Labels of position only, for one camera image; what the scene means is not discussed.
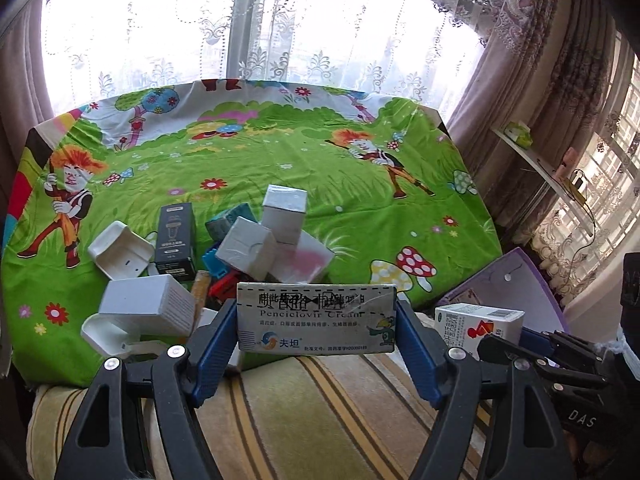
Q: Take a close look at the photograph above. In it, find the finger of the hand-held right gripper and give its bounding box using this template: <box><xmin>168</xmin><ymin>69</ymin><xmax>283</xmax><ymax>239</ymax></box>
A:
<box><xmin>476</xmin><ymin>334</ymin><xmax>553</xmax><ymax>380</ymax></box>
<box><xmin>520</xmin><ymin>327</ymin><xmax>610</xmax><ymax>368</ymax></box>

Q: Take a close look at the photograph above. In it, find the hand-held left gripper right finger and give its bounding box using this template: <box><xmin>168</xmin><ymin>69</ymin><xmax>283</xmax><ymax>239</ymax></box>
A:
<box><xmin>395</xmin><ymin>300</ymin><xmax>591</xmax><ymax>480</ymax></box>

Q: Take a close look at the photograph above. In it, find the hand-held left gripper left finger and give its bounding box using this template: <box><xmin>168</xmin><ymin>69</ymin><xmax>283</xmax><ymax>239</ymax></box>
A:
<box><xmin>54</xmin><ymin>299</ymin><xmax>241</xmax><ymax>480</ymax></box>

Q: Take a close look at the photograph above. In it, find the white box with red mark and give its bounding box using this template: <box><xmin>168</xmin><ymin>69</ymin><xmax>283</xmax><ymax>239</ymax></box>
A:
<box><xmin>434</xmin><ymin>304</ymin><xmax>525</xmax><ymax>361</ymax></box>

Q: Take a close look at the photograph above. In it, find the grey white cardboard box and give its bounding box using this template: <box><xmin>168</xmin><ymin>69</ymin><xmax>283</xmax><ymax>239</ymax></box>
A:
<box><xmin>215</xmin><ymin>216</ymin><xmax>277</xmax><ymax>281</ymax></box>

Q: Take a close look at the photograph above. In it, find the pale cream medicine box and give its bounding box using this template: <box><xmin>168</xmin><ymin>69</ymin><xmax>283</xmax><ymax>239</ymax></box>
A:
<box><xmin>236</xmin><ymin>282</ymin><xmax>399</xmax><ymax>357</ymax></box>

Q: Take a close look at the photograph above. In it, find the red plastic toy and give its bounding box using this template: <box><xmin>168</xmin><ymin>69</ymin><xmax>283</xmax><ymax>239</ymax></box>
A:
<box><xmin>207</xmin><ymin>269</ymin><xmax>247</xmax><ymax>312</ymax></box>

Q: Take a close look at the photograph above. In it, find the orange and white slim box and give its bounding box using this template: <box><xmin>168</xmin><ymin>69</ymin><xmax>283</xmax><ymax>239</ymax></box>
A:
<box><xmin>192</xmin><ymin>270</ymin><xmax>212</xmax><ymax>313</ymax></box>

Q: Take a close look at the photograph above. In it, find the large white cardboard box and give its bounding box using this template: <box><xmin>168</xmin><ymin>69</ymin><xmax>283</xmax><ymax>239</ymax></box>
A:
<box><xmin>99</xmin><ymin>274</ymin><xmax>197</xmax><ymax>337</ymax></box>

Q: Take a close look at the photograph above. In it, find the blue plastic block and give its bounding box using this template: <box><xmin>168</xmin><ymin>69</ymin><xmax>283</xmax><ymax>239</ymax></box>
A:
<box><xmin>201</xmin><ymin>246</ymin><xmax>236</xmax><ymax>281</ymax></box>

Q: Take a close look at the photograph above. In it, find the white plastic holder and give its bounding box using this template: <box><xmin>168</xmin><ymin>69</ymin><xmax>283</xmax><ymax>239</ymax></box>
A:
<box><xmin>88</xmin><ymin>220</ymin><xmax>155</xmax><ymax>281</ymax></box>
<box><xmin>80</xmin><ymin>312</ymin><xmax>168</xmax><ymax>361</ymax></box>

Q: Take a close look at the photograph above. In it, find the black product box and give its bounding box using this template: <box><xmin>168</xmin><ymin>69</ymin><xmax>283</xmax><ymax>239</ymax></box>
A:
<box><xmin>154</xmin><ymin>202</ymin><xmax>197</xmax><ymax>282</ymax></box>

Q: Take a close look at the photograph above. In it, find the striped beige sofa cushion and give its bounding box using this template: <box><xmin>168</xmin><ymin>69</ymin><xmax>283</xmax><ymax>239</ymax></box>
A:
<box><xmin>25</xmin><ymin>310</ymin><xmax>496</xmax><ymax>480</ymax></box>

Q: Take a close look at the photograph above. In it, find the pink tinted white box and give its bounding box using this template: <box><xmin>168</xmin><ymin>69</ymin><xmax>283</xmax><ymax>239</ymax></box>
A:
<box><xmin>264</xmin><ymin>234</ymin><xmax>335</xmax><ymax>286</ymax></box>

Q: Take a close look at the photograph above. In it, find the blue plastic box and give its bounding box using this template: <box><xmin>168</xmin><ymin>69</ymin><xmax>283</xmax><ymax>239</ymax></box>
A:
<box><xmin>204</xmin><ymin>203</ymin><xmax>257</xmax><ymax>242</ymax></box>

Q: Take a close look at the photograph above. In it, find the tall white cardboard box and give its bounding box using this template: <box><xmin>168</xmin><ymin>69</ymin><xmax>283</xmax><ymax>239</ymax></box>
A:
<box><xmin>260</xmin><ymin>184</ymin><xmax>308</xmax><ymax>247</ymax></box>

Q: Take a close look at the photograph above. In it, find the yellow charger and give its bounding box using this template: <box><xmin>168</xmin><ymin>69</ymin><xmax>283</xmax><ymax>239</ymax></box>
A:
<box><xmin>559</xmin><ymin>170</ymin><xmax>589</xmax><ymax>205</ymax></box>

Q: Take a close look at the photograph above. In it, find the green cartoon printed cloth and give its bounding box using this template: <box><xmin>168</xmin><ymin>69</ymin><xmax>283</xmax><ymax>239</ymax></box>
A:
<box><xmin>0</xmin><ymin>77</ymin><xmax>504</xmax><ymax>389</ymax></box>

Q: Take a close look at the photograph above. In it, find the green tissue box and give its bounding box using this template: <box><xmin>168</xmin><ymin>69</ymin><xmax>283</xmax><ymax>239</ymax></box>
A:
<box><xmin>504</xmin><ymin>121</ymin><xmax>533</xmax><ymax>149</ymax></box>

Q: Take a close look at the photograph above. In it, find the patterned mauve curtain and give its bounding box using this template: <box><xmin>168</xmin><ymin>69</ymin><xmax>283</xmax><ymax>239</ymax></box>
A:
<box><xmin>410</xmin><ymin>0</ymin><xmax>621</xmax><ymax>246</ymax></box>

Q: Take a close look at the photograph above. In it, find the white lace curtain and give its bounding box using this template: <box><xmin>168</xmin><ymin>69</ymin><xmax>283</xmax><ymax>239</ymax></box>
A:
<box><xmin>40</xmin><ymin>0</ymin><xmax>488</xmax><ymax>126</ymax></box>

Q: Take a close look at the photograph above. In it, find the plain mauve curtain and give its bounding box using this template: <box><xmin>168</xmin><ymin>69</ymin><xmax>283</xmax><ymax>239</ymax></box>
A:
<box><xmin>0</xmin><ymin>0</ymin><xmax>61</xmax><ymax>231</ymax></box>

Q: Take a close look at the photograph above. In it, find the thin dark cable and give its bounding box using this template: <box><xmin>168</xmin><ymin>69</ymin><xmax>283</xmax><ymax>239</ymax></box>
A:
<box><xmin>575</xmin><ymin>169</ymin><xmax>601</xmax><ymax>281</ymax></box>

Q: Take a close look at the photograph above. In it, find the white wall shelf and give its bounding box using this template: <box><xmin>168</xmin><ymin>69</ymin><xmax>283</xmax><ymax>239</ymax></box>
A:
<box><xmin>491</xmin><ymin>125</ymin><xmax>591</xmax><ymax>206</ymax></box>

